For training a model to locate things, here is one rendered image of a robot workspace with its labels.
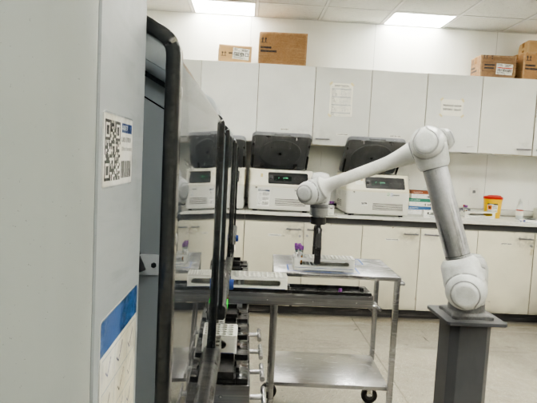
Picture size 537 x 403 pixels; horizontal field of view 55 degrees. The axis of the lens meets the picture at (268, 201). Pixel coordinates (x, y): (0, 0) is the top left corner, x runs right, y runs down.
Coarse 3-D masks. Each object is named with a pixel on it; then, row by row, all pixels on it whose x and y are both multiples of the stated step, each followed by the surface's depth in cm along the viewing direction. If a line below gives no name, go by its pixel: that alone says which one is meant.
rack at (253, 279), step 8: (232, 272) 215; (240, 272) 214; (248, 272) 215; (256, 272) 217; (264, 272) 217; (272, 272) 218; (240, 280) 216; (248, 280) 218; (256, 280) 218; (272, 280) 208; (280, 280) 208; (264, 288) 208; (272, 288) 208; (280, 288) 208
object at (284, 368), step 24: (288, 264) 259; (360, 264) 268; (384, 264) 272; (288, 360) 274; (312, 360) 276; (336, 360) 278; (360, 360) 279; (264, 384) 289; (288, 384) 246; (312, 384) 246; (336, 384) 247; (360, 384) 249; (384, 384) 250
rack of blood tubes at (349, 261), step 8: (304, 256) 250; (312, 256) 251; (320, 256) 251; (328, 256) 253; (336, 256) 253; (344, 256) 255; (296, 264) 246; (304, 264) 250; (312, 264) 250; (320, 264) 256; (328, 264) 256; (336, 264) 256; (344, 264) 256; (352, 264) 246; (344, 272) 246; (352, 272) 246
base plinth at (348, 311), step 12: (252, 312) 452; (264, 312) 453; (288, 312) 454; (300, 312) 454; (312, 312) 455; (324, 312) 455; (336, 312) 456; (348, 312) 456; (360, 312) 457; (384, 312) 458; (408, 312) 459; (420, 312) 459
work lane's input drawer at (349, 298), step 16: (240, 288) 207; (288, 288) 211; (304, 288) 218; (320, 288) 220; (336, 288) 220; (352, 288) 220; (272, 304) 207; (288, 304) 207; (304, 304) 208; (320, 304) 208; (336, 304) 208; (352, 304) 208; (368, 304) 209
